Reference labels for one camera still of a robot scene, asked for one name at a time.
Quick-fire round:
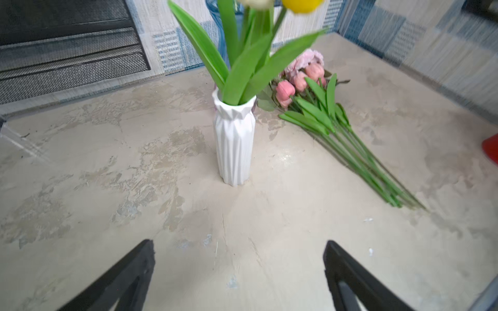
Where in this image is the pink peony cluster stem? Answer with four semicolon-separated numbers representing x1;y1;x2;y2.
284;49;324;79

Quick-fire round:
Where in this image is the tulip bunch pink yellow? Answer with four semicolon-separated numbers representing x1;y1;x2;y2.
168;1;323;106

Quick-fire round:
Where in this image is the white ribbed ceramic vase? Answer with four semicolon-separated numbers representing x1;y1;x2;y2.
212;88;256;187

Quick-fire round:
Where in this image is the red cup with pens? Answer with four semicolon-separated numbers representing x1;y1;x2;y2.
481;134;498;165

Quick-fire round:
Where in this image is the black wire mesh shelf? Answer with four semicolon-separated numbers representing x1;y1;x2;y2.
1;1;150;104

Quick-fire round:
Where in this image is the purple blue glass vase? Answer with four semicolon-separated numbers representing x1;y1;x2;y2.
193;1;287;73

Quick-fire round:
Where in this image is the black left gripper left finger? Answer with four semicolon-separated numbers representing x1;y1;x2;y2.
60;239;155;310

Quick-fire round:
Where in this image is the single pink tulip stem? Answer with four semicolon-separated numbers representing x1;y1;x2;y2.
275;79;402;209

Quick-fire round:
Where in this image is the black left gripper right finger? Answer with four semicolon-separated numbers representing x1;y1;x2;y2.
323;241;412;310

